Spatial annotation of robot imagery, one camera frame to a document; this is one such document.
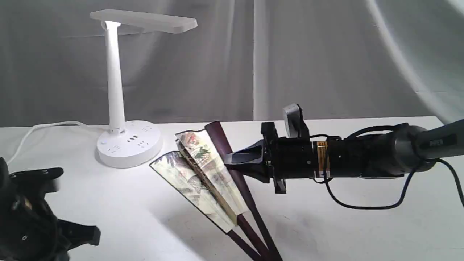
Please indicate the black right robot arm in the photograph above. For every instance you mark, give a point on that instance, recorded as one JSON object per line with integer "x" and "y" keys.
{"x": 377, "y": 152}

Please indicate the painted paper folding fan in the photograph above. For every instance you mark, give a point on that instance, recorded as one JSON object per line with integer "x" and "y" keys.
{"x": 197, "y": 171}

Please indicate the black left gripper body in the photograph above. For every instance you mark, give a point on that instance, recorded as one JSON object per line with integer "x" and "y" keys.
{"x": 29, "y": 230}

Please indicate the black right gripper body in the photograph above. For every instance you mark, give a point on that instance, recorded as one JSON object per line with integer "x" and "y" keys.
{"x": 287, "y": 157}

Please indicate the grey backdrop curtain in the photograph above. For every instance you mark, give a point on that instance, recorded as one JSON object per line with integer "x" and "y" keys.
{"x": 246, "y": 60}

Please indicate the white desk lamp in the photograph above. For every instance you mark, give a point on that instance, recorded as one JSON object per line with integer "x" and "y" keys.
{"x": 130, "y": 143}

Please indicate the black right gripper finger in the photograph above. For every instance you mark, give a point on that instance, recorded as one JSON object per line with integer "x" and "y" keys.
{"x": 251, "y": 158}
{"x": 256, "y": 172}

